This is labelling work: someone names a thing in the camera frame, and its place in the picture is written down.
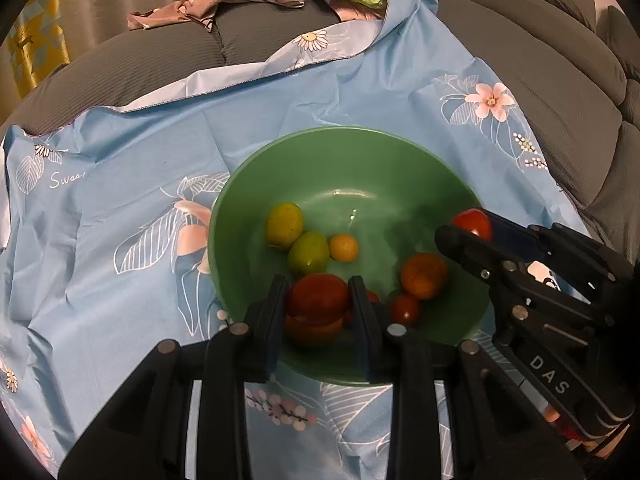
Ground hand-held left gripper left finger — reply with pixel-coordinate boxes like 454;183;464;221
57;275;291;480

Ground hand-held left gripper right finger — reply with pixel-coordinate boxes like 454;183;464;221
348;276;586;480

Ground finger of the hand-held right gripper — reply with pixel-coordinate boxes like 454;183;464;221
434;224;532;311
481;208;556;263

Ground red cherry tomato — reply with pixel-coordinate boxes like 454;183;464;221
451;208;493;241
389;292;421;325
342;290;381;326

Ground large red tomato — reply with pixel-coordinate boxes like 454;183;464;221
286;272;351;327

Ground small yellow kumquat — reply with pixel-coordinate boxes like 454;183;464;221
328;234;359;262

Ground green bowl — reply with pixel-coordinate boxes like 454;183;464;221
208;127;488;387

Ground grey sofa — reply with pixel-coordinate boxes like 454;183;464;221
0;0;640;273

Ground blue floral bed sheet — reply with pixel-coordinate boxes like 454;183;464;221
0;0;601;480

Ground beige curtain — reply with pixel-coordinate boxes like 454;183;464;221
50;0;193;63

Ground yellow patterned curtain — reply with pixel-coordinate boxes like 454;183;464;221
7;0;71;97

